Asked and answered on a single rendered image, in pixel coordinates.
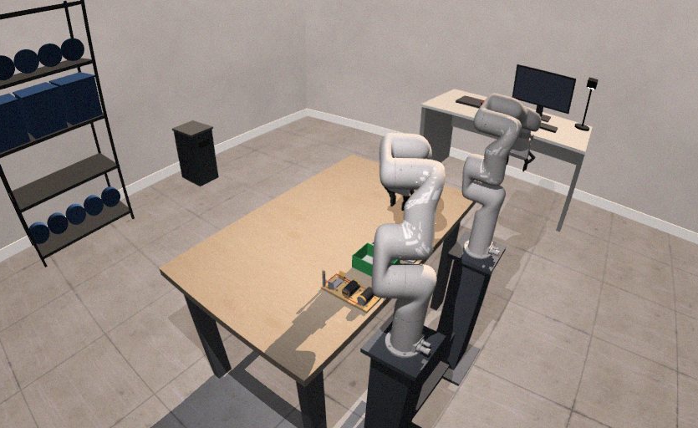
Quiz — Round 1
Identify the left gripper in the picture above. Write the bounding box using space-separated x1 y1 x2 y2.
385 188 414 211

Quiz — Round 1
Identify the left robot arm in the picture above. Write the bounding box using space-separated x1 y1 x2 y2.
371 133 446 358

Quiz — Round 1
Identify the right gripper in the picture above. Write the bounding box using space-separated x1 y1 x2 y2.
509 137 535 172

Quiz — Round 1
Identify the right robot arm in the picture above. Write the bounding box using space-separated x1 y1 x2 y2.
462 94 541 259

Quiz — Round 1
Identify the green box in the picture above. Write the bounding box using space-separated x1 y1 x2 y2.
352 243 374 277

